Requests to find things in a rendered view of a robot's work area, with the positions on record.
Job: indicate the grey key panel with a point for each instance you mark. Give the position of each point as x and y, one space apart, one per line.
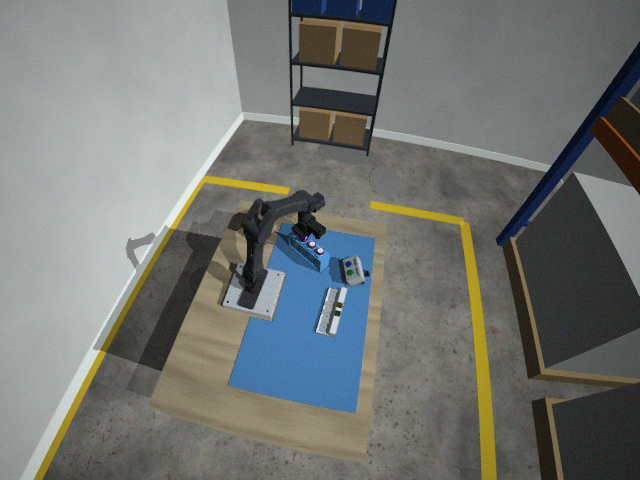
352 271

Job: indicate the white rectangular console with lamps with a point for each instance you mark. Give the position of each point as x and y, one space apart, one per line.
331 312

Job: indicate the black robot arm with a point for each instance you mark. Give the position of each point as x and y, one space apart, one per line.
258 231

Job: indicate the blue work mat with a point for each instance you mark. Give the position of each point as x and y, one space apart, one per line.
286 358

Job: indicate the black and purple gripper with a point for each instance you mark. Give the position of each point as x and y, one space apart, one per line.
300 234

